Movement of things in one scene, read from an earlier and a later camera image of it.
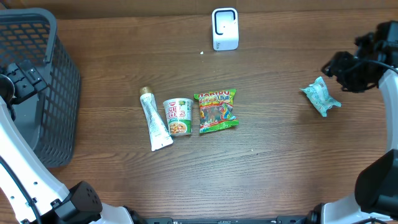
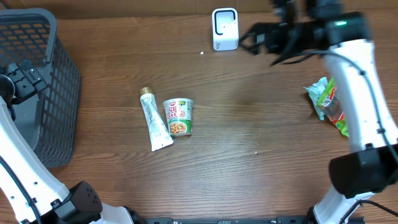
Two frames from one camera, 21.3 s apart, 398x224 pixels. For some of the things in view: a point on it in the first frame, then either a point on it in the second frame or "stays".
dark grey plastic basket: (47, 120) stays
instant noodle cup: (179, 115) stays
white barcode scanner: (225, 28) stays
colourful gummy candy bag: (216, 110) to (331, 104)
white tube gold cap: (159, 135) stays
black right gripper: (337, 67) to (272, 44)
